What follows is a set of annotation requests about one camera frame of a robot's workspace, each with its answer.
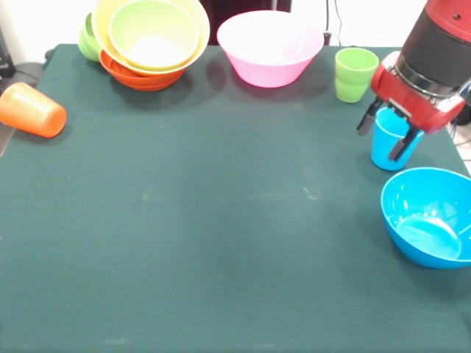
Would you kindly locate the green cup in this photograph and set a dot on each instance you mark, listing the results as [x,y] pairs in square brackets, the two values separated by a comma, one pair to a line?
[353,84]

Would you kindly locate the black power plug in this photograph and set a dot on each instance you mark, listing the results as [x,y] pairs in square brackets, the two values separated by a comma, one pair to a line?
[327,38]

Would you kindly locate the black stand base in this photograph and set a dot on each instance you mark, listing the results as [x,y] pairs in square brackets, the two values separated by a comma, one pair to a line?
[465,117]

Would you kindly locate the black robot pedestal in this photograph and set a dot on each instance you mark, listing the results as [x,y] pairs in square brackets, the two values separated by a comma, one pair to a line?
[239,11]

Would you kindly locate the large pink bowl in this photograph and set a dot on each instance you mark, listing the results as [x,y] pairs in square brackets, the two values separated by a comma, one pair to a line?
[270,71]

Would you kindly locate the large orange bowl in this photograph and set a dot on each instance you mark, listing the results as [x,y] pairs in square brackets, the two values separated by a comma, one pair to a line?
[101,29]

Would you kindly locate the light blue bowl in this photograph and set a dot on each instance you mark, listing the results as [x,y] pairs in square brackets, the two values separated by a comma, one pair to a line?
[423,220]

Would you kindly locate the small green bowl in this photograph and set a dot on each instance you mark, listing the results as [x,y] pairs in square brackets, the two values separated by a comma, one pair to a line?
[86,44]

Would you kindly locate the large green bowl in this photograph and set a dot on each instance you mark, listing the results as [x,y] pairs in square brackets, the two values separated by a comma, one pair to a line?
[154,33]

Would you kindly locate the red-orange bowl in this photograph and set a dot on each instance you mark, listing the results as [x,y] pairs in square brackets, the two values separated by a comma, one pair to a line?
[143,82]

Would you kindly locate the dark green tablecloth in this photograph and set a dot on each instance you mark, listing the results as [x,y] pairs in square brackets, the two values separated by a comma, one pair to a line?
[184,257]

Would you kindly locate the light blue cup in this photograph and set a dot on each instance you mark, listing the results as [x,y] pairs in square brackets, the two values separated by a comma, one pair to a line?
[382,150]

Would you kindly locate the red-orange cup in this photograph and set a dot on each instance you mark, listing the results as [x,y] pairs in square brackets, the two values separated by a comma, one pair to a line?
[31,110]

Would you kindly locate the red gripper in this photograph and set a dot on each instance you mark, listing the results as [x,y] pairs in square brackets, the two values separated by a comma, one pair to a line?
[416,103]

